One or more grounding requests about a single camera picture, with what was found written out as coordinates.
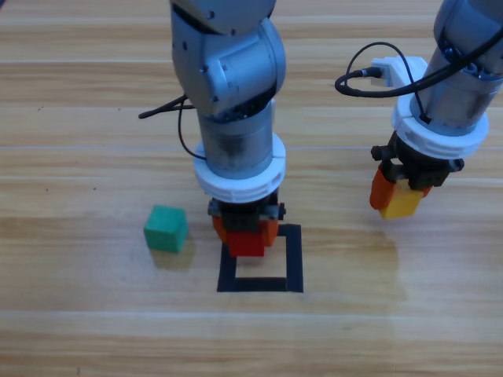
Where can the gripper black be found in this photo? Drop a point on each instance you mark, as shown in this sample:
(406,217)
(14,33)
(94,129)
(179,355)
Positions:
(426,174)
(241,220)

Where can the yellow cube block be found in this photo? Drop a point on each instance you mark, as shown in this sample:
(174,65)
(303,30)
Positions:
(401,204)

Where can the red cube block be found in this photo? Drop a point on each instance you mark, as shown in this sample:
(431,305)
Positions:
(245,245)

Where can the green cube block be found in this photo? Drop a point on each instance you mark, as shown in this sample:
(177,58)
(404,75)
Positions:
(165,231)

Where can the black tape square outline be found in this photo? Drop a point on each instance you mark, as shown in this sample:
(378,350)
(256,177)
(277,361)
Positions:
(292,259)

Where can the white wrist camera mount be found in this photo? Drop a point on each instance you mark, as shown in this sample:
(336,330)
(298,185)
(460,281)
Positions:
(440,147)
(236,190)

